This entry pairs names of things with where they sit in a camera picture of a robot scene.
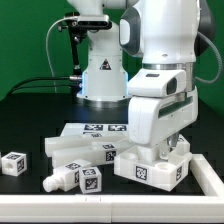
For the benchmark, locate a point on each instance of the white long side bar lower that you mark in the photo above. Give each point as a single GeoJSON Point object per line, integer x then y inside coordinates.
{"type": "Point", "coordinates": [99, 153]}

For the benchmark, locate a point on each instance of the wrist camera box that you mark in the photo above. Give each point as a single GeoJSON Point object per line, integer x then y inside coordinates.
{"type": "Point", "coordinates": [157, 83]}

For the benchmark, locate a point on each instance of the white cube nut with tag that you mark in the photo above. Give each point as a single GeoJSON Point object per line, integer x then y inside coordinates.
{"type": "Point", "coordinates": [90, 180]}

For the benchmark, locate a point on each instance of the white cube nut far left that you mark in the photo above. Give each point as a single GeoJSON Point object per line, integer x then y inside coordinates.
{"type": "Point", "coordinates": [14, 163]}

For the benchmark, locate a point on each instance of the white long side bar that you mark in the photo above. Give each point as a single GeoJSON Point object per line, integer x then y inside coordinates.
{"type": "Point", "coordinates": [64, 142]}
{"type": "Point", "coordinates": [99, 153]}

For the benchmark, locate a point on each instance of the black camera on stand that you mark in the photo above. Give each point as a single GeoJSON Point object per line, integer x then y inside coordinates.
{"type": "Point", "coordinates": [77, 23]}

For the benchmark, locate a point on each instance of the white long side bar upper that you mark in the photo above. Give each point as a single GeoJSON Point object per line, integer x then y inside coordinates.
{"type": "Point", "coordinates": [64, 142]}

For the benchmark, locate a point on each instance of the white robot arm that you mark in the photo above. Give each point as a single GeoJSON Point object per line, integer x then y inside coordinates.
{"type": "Point", "coordinates": [143, 49]}

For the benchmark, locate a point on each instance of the white chair seat part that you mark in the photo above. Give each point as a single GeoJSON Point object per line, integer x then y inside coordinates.
{"type": "Point", "coordinates": [155, 167]}

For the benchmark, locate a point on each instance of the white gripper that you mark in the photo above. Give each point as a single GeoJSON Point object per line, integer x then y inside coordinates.
{"type": "Point", "coordinates": [152, 120]}

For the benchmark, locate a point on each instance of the white L-shaped border fence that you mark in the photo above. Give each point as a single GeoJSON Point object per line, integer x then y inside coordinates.
{"type": "Point", "coordinates": [207, 208]}

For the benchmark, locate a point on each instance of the white flat chair back panel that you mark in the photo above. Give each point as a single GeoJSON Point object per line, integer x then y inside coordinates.
{"type": "Point", "coordinates": [82, 128]}

